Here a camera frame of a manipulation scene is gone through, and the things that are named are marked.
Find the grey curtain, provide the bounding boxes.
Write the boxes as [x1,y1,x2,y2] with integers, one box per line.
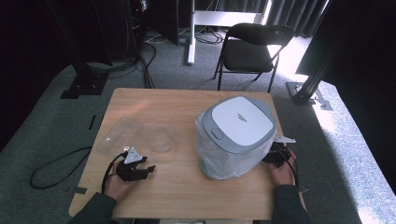
[214,0,332,37]

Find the black folding chair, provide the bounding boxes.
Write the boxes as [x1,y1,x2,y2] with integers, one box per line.
[212,22,295,93]

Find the white grey lidded trash can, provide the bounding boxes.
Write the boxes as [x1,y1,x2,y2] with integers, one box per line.
[195,95,277,181]

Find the clear plastic bin liner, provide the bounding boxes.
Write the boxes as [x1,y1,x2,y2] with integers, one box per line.
[195,112,276,181]

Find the black floor cable loop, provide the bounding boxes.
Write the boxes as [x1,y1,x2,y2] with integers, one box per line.
[29,146,93,190]

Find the clear plastic bag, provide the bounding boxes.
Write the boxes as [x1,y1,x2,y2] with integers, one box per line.
[96,117,146,157]

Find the right hand-held gripper cable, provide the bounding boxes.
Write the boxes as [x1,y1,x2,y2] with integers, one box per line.
[278,148,300,189]

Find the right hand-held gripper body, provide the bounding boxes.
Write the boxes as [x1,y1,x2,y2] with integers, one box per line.
[261,135,297,168]

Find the black metal stand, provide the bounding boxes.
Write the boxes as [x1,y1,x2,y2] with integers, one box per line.
[285,0,334,112]
[46,0,110,100]

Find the bundle of black cables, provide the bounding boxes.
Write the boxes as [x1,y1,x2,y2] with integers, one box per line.
[87,36,157,90]

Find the white desk frame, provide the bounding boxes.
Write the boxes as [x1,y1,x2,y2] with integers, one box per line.
[186,0,271,66]

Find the person's left hand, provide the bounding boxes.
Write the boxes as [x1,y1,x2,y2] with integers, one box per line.
[104,161,138,202]

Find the person's right hand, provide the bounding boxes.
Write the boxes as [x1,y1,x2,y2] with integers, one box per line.
[265,148,297,187]

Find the round clear plastic container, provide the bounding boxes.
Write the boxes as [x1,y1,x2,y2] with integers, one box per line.
[145,123,176,154]

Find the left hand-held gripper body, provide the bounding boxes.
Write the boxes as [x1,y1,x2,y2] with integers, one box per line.
[116,147,151,182]

